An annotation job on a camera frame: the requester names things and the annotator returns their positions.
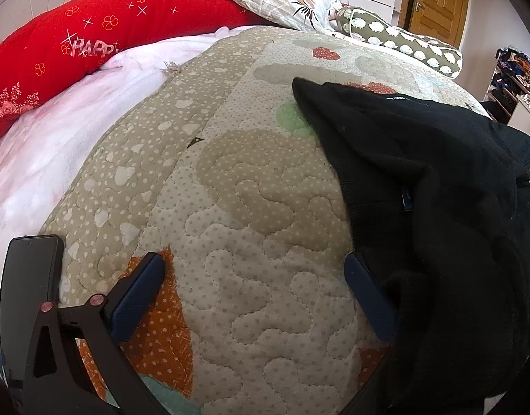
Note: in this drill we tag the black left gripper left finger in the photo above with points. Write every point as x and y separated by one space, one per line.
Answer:
56 380

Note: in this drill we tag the heart patterned quilt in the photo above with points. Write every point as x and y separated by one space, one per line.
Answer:
219 172

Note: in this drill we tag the black pants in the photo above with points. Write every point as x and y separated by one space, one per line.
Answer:
438 201

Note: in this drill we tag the black smartphone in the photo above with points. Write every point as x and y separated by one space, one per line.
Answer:
31 276

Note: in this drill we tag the red long pillow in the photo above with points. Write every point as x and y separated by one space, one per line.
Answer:
61 46

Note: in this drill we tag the green white patterned bolster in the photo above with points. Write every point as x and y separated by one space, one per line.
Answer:
368 27

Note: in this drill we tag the wooden door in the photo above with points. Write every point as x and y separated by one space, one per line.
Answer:
441 19

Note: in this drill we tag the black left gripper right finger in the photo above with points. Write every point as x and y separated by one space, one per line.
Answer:
376 395

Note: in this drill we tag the white pink bed sheet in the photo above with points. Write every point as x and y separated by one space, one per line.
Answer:
45 148

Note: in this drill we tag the white shelf unit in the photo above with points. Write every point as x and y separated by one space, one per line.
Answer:
507 97

